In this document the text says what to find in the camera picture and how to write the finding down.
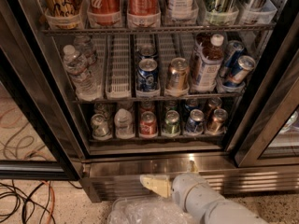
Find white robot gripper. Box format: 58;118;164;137
139;161;225;222

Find blue pepsi can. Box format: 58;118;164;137
137;59;158;91
185;109;205;134
182;99;199;120

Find red coke can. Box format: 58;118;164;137
139;111;157;136
140;101;155;113

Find glass fridge door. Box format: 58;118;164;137
0;0;84;180
232;21;299;167

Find tea bottle rear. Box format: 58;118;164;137
190;33;211;71

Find clear plastic bag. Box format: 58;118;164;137
107;196;198;224

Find blue pepsi can middle front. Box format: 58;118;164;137
137;59;158;91

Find red bull can front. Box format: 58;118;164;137
223;55;256;87

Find copper can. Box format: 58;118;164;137
204;97;222;119
206;108;228;135

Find red can top shelf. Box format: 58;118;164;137
128;0;159;17

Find red bull can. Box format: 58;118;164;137
219;40;245;78
223;55;256;87

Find silver green can front bottom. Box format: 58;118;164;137
91;114;111;140

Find coca cola can top shelf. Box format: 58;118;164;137
90;0;121;26

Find blue pepsi can rear bottom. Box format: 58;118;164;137
182;99;199;120

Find copper can front bottom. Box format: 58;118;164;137
206;108;228;135

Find red coke can rear bottom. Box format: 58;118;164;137
140;101;155;113

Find red bull can rear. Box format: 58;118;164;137
219;40;245;78

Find right glass fridge door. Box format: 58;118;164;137
232;21;299;167

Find dark can middle rear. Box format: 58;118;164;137
138;44;158;60

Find left glass fridge door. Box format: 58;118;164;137
0;0;84;180

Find water bottle rear middle shelf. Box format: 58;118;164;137
73;35;97;65

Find stainless fridge base grille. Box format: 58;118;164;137
80;153;299;203

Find green can rear bottom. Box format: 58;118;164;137
164;100;178;112

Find silver can rear bottom left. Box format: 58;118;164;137
93;103;111;119

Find red coke can front bottom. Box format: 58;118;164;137
139;111;157;136

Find copper can middle shelf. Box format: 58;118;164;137
166;57;190;91

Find small water bottle bottom shelf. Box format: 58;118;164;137
114;108;135;139

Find water bottle front middle shelf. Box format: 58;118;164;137
63;45;101;101

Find copper can rear bottom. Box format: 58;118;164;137
204;97;222;119

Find black cables on floor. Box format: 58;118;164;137
0;179;57;224

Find orange cable on floor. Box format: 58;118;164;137
40;180;57;224

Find blue pepsi can front bottom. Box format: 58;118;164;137
185;109;205;134

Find yellow can top shelf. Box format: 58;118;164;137
45;0;83;29

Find tea bottle white cap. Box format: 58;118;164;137
192;34;224;92

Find white label bottle top shelf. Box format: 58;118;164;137
166;0;193;20

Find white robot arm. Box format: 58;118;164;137
139;161;268;224

